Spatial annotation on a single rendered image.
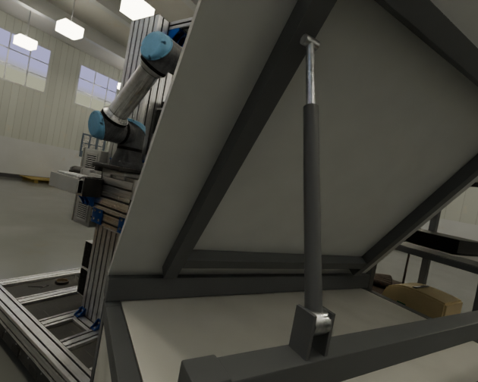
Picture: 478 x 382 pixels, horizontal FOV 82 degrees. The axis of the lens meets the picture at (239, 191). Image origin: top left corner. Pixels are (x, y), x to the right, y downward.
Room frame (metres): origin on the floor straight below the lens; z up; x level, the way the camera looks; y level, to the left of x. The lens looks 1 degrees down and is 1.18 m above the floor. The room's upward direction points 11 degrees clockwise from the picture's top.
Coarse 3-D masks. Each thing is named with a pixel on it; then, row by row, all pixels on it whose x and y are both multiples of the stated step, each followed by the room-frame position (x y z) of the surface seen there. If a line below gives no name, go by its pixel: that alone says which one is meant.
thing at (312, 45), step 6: (306, 36) 0.42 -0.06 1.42; (300, 42) 0.43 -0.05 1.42; (306, 42) 0.42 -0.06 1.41; (312, 42) 0.42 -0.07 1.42; (318, 42) 0.43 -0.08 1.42; (306, 48) 0.43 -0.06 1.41; (312, 48) 0.42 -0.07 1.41; (318, 48) 0.43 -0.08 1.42; (306, 54) 0.43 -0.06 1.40; (312, 54) 0.42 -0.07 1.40; (306, 60) 0.42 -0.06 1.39; (312, 60) 0.42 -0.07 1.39; (306, 66) 0.42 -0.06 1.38; (312, 66) 0.41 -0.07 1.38; (306, 72) 0.42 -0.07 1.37; (312, 72) 0.41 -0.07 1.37; (306, 78) 0.42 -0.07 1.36; (312, 78) 0.41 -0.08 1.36; (306, 84) 0.42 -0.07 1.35; (312, 84) 0.41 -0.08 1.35; (306, 90) 0.41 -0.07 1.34; (312, 90) 0.41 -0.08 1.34; (312, 96) 0.40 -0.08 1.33; (312, 102) 0.40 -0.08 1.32
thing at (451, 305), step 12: (396, 288) 1.35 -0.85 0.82; (408, 288) 1.31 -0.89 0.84; (420, 288) 1.33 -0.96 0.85; (432, 288) 1.37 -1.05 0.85; (396, 300) 1.34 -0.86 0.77; (408, 300) 1.30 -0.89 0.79; (420, 300) 1.26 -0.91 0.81; (432, 300) 1.22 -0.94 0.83; (444, 300) 1.22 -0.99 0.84; (456, 300) 1.26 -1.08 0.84; (420, 312) 1.25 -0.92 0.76; (432, 312) 1.21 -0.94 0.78; (444, 312) 1.18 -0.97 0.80; (456, 312) 1.25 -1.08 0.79
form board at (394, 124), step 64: (256, 0) 0.43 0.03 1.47; (448, 0) 0.52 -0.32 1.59; (192, 64) 0.46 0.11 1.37; (256, 64) 0.49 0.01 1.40; (320, 64) 0.53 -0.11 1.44; (384, 64) 0.58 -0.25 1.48; (448, 64) 0.63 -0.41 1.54; (192, 128) 0.54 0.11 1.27; (320, 128) 0.64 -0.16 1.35; (384, 128) 0.70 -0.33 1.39; (448, 128) 0.78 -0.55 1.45; (192, 192) 0.65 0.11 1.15; (256, 192) 0.72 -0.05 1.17; (320, 192) 0.80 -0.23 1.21; (384, 192) 0.91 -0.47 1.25; (128, 256) 0.74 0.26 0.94; (384, 256) 1.29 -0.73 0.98
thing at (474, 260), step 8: (432, 224) 1.68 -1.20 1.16; (400, 248) 1.30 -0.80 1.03; (408, 248) 1.27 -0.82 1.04; (416, 248) 1.27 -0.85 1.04; (424, 248) 1.24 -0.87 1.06; (432, 248) 1.26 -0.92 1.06; (424, 256) 1.20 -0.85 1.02; (432, 256) 1.18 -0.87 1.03; (440, 256) 1.17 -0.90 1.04; (448, 256) 1.16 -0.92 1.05; (456, 256) 1.13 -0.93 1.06; (464, 256) 1.16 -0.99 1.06; (472, 256) 1.22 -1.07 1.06; (376, 264) 1.41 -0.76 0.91; (424, 264) 1.69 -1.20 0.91; (448, 264) 1.12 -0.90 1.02; (456, 264) 1.10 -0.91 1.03; (464, 264) 1.08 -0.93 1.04; (472, 264) 1.09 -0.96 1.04; (368, 272) 1.41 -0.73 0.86; (424, 272) 1.68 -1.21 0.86; (472, 272) 1.06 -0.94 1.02; (424, 280) 1.67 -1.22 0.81
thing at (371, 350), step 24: (312, 336) 0.32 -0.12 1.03; (336, 336) 0.39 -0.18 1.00; (360, 336) 0.40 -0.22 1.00; (384, 336) 0.42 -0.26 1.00; (408, 336) 0.43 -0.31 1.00; (432, 336) 0.46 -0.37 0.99; (456, 336) 0.51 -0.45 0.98; (192, 360) 0.28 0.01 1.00; (216, 360) 0.28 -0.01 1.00; (240, 360) 0.29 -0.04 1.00; (264, 360) 0.30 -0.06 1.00; (288, 360) 0.31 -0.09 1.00; (312, 360) 0.32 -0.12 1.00; (336, 360) 0.34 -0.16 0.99; (360, 360) 0.36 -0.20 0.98; (384, 360) 0.39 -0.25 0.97; (408, 360) 0.43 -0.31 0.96
